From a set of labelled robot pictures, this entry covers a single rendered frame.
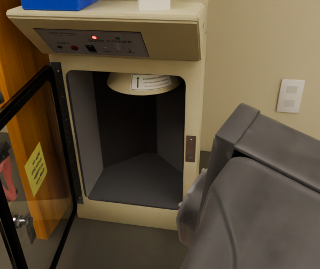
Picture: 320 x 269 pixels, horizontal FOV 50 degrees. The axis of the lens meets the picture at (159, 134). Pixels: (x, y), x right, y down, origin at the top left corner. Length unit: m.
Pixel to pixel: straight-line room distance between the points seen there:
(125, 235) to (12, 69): 0.49
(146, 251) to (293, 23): 0.76
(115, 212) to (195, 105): 0.38
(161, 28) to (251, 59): 0.60
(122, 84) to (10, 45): 0.23
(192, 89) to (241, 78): 0.47
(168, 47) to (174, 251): 0.51
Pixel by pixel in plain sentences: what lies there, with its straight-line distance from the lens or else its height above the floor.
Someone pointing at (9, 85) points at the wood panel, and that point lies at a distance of 0.74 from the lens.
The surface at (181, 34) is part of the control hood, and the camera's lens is 0.58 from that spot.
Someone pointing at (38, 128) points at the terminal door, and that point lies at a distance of 0.69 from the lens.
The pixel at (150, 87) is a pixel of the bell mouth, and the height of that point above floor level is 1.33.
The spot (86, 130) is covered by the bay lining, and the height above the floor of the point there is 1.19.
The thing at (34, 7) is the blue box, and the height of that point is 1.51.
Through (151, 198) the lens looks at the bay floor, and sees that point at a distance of 0.92.
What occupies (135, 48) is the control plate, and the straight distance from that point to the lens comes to 0.64.
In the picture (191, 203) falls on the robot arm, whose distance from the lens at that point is 0.20.
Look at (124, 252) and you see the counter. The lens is 0.90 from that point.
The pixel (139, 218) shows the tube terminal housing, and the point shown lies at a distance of 0.93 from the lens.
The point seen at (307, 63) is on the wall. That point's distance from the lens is 1.16.
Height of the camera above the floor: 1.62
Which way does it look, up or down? 30 degrees down
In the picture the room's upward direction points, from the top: 1 degrees counter-clockwise
